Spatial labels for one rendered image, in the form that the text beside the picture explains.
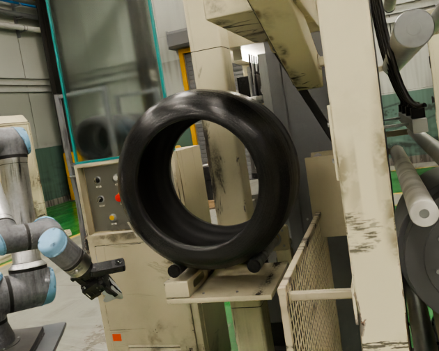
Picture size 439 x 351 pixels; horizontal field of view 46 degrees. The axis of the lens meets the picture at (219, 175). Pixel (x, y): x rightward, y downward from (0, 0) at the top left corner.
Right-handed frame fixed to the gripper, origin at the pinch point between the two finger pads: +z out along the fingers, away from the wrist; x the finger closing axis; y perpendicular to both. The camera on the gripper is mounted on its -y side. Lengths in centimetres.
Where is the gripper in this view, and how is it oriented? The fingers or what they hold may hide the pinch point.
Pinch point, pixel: (121, 294)
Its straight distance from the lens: 193.5
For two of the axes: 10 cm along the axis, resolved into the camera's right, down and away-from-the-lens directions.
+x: 3.0, 5.1, -8.0
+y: -8.3, 5.6, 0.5
